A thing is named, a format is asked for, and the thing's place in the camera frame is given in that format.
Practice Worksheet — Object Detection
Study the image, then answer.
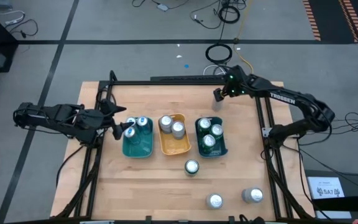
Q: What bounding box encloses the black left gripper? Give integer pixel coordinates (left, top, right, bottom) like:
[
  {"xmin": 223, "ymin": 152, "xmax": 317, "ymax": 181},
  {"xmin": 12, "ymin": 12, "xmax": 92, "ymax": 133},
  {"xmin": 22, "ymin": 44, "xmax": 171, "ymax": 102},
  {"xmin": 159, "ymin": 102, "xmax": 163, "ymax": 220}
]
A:
[{"xmin": 78, "ymin": 98, "xmax": 135, "ymax": 144}]

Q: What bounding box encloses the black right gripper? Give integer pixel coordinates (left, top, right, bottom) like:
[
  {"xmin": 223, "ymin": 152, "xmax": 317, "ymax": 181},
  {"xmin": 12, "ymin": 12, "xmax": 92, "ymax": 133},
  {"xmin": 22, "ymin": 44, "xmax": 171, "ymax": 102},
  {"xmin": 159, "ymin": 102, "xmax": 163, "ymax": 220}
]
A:
[{"xmin": 213, "ymin": 65, "xmax": 254, "ymax": 103}]

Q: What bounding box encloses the slim silver blue can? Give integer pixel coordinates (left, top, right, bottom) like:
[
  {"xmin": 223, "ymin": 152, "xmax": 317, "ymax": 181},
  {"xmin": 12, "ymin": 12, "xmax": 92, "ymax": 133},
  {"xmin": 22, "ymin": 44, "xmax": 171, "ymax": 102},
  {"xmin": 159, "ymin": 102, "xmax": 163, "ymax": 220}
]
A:
[
  {"xmin": 125, "ymin": 116, "xmax": 138, "ymax": 131},
  {"xmin": 136, "ymin": 116, "xmax": 151, "ymax": 134},
  {"xmin": 123, "ymin": 126, "xmax": 141, "ymax": 146},
  {"xmin": 211, "ymin": 98, "xmax": 225, "ymax": 112}
]

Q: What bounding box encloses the teal plastic bin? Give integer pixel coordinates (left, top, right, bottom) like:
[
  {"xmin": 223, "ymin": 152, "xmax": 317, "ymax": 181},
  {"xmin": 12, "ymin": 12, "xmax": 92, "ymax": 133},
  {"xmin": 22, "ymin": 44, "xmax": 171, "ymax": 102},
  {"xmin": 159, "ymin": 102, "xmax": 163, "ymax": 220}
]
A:
[{"xmin": 122, "ymin": 117, "xmax": 154, "ymax": 159}]

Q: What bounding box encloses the white Spindrift can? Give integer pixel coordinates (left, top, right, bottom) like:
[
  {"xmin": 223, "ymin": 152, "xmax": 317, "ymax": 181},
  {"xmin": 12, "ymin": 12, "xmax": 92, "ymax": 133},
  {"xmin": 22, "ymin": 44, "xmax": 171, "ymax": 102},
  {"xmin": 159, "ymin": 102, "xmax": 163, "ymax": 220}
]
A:
[
  {"xmin": 241, "ymin": 187, "xmax": 264, "ymax": 205},
  {"xmin": 206, "ymin": 192, "xmax": 225, "ymax": 210},
  {"xmin": 159, "ymin": 114, "xmax": 174, "ymax": 134},
  {"xmin": 171, "ymin": 120, "xmax": 186, "ymax": 140}
]

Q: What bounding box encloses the dark blue plastic bin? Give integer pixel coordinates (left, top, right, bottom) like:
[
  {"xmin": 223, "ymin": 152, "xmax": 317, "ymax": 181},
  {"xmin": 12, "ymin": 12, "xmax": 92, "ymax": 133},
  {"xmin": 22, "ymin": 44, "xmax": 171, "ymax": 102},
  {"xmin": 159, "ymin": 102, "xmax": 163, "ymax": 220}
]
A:
[{"xmin": 195, "ymin": 116, "xmax": 229, "ymax": 159}]

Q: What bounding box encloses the yellow plastic bin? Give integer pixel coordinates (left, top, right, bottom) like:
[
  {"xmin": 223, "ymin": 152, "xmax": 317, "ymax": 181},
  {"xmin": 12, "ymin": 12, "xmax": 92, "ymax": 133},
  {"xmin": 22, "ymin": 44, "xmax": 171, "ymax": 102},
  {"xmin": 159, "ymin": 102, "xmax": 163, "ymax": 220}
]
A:
[{"xmin": 157, "ymin": 113, "xmax": 192, "ymax": 156}]

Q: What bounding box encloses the black flat bar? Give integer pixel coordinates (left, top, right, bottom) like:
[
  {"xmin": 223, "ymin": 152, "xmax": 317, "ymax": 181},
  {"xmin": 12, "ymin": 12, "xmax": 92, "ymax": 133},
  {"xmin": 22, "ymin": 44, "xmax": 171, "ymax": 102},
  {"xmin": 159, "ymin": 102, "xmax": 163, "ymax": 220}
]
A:
[{"xmin": 150, "ymin": 75, "xmax": 226, "ymax": 82}]

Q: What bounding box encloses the black mat with orange stripes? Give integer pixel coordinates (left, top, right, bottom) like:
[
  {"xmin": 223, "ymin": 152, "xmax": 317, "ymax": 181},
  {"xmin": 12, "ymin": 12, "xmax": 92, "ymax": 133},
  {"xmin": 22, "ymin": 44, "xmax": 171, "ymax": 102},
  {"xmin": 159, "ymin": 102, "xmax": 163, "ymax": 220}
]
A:
[{"xmin": 302, "ymin": 0, "xmax": 358, "ymax": 44}]

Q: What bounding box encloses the white paper sign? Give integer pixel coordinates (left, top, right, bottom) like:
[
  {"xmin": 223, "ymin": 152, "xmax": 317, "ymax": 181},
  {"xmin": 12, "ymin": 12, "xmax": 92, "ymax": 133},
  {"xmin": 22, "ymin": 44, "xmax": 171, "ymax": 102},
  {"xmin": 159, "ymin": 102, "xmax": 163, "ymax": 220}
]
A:
[{"xmin": 307, "ymin": 176, "xmax": 345, "ymax": 200}]

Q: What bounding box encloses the dark grey floor stand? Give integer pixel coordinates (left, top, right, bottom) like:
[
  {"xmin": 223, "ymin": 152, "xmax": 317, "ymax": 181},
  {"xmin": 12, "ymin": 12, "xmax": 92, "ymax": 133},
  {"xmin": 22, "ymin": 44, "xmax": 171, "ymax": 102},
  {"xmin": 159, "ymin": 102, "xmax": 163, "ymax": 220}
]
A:
[{"xmin": 304, "ymin": 169, "xmax": 358, "ymax": 220}]

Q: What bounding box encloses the white floor cable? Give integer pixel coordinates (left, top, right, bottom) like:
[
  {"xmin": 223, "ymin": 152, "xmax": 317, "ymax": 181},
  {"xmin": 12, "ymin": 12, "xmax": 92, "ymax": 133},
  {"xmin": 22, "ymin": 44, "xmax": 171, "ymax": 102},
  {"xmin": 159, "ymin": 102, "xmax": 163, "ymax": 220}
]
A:
[{"xmin": 203, "ymin": 64, "xmax": 226, "ymax": 76}]

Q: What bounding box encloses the black aluminium table frame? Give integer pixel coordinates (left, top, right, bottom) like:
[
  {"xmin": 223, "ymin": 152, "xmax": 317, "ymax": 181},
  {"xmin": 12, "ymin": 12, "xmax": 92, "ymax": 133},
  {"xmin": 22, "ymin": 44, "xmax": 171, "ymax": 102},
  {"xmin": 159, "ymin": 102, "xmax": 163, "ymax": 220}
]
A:
[{"xmin": 50, "ymin": 70, "xmax": 316, "ymax": 224}]

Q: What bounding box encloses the yellow cable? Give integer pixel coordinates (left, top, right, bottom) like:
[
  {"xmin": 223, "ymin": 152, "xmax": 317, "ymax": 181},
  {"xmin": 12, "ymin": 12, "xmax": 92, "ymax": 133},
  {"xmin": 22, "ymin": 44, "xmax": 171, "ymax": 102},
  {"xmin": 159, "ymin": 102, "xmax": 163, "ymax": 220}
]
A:
[{"xmin": 233, "ymin": 0, "xmax": 255, "ymax": 74}]

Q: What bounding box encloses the coiled black floor cable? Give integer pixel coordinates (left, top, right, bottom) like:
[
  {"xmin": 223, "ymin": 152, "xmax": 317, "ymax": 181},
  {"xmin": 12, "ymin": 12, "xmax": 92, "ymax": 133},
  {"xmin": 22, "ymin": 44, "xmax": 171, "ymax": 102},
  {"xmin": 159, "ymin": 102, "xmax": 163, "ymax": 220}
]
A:
[
  {"xmin": 204, "ymin": 43, "xmax": 233, "ymax": 65},
  {"xmin": 218, "ymin": 5, "xmax": 241, "ymax": 24}
]

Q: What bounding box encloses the loose black floor cable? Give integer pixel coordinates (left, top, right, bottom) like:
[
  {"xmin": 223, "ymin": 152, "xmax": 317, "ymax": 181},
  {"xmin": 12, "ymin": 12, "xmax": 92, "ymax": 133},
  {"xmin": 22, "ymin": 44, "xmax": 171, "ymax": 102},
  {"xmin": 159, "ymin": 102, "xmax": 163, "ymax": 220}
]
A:
[
  {"xmin": 190, "ymin": 6, "xmax": 223, "ymax": 30},
  {"xmin": 4, "ymin": 19, "xmax": 39, "ymax": 40}
]

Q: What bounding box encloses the black cable bundle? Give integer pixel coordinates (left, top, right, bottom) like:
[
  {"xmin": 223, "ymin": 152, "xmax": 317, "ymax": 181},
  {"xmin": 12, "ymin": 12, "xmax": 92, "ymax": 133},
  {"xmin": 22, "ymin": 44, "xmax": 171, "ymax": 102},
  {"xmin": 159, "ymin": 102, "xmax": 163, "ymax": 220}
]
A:
[{"xmin": 290, "ymin": 111, "xmax": 358, "ymax": 194}]

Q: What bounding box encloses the white cable with plug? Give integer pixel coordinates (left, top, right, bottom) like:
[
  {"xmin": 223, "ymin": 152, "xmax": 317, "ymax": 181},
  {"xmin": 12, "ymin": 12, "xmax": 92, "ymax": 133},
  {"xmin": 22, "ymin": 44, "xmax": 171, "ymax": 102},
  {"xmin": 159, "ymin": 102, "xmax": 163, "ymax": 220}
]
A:
[{"xmin": 0, "ymin": 10, "xmax": 26, "ymax": 26}]

